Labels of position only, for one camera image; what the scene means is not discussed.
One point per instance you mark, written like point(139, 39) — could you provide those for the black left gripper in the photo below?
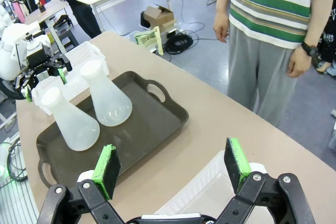
point(39, 57)

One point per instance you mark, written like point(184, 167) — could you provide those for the green printed package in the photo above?
point(144, 40)

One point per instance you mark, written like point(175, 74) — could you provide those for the black wristwatch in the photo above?
point(309, 48)

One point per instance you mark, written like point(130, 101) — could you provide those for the person left forearm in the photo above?
point(319, 11)

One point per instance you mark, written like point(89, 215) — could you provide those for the pale yellow paper strip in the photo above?
point(158, 43)

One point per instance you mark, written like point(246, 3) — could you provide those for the dark brown plastic tray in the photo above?
point(147, 124)

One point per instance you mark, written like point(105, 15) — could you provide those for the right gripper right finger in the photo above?
point(236, 169)

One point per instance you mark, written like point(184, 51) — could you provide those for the black step stool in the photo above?
point(65, 33)

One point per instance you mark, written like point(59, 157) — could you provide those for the background person in black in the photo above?
point(78, 11)

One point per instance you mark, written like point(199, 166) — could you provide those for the white perforated plastic basket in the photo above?
point(84, 56)
point(204, 192)

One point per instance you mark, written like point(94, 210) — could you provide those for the translucent white conical flask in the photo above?
point(110, 103)
point(76, 129)

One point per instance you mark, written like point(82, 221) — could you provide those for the white control box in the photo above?
point(2, 155)

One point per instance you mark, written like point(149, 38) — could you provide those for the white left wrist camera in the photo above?
point(32, 26)

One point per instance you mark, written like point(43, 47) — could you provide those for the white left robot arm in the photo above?
point(10, 58)

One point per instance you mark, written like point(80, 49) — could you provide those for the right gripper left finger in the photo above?
point(110, 171)

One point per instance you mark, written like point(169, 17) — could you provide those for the open cardboard box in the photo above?
point(157, 15)

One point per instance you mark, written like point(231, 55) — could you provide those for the person in black printed shirt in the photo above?
point(328, 40)

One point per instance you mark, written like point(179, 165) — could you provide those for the brown top table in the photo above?
point(50, 9)

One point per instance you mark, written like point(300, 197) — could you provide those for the person right hand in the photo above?
point(221, 26)

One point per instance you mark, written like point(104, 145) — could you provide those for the white pedestal robot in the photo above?
point(8, 6)

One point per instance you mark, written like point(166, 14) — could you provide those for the person left hand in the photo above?
point(299, 62)

